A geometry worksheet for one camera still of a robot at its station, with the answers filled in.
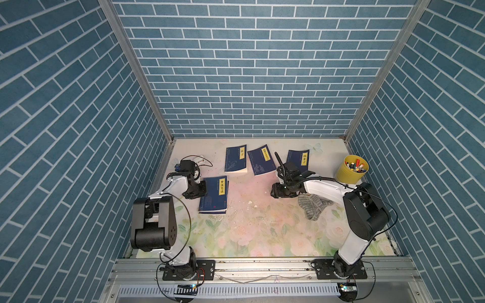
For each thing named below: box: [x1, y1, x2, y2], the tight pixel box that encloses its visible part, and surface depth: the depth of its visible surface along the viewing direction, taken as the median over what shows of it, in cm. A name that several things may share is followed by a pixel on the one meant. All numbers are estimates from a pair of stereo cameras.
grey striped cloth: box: [297, 193, 335, 221], surface depth 90 cm
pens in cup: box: [344, 159, 367, 173], surface depth 96 cm
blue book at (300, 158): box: [286, 149, 310, 173], surface depth 110 cm
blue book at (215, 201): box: [198, 175, 229, 214], surface depth 92 cm
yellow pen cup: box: [335, 154, 370, 185], surface depth 94 cm
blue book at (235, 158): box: [224, 144, 247, 172], surface depth 110 cm
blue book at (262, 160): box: [247, 144, 277, 176], surface depth 110 cm
